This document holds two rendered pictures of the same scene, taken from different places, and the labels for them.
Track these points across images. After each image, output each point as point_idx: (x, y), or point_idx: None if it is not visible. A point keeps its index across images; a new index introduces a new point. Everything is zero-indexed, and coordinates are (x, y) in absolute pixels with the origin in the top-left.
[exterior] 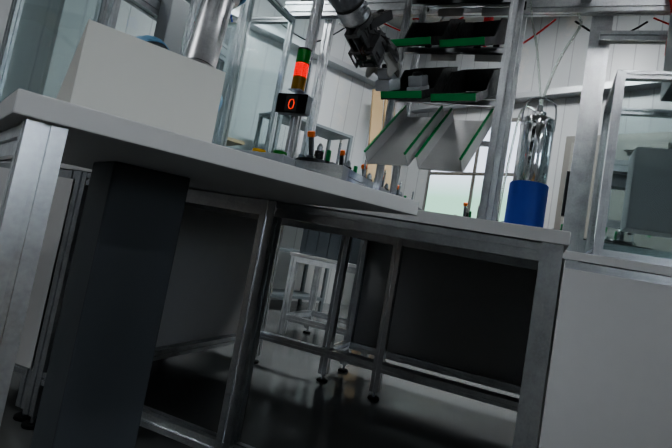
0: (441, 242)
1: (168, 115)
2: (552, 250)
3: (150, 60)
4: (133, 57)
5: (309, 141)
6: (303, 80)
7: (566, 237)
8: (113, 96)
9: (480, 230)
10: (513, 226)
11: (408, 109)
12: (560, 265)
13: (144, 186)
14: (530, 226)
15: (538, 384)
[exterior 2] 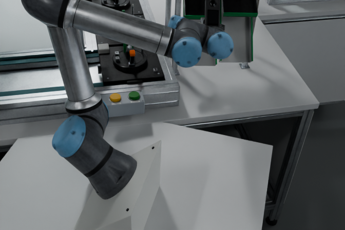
0: (254, 120)
1: (151, 193)
2: (308, 109)
3: (145, 187)
4: (141, 197)
5: (131, 57)
6: None
7: (317, 106)
8: (139, 222)
9: (276, 112)
10: (293, 107)
11: None
12: (311, 115)
13: None
14: (301, 105)
15: (296, 156)
